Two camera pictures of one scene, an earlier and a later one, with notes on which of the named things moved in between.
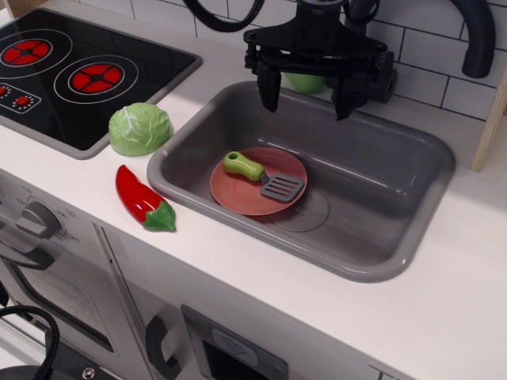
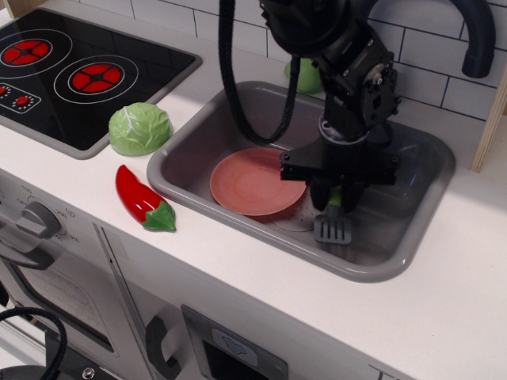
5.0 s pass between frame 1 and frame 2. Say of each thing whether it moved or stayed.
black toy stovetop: stayed
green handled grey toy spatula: moved
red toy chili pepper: stayed
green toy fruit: stayed
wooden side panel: stayed
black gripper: moved
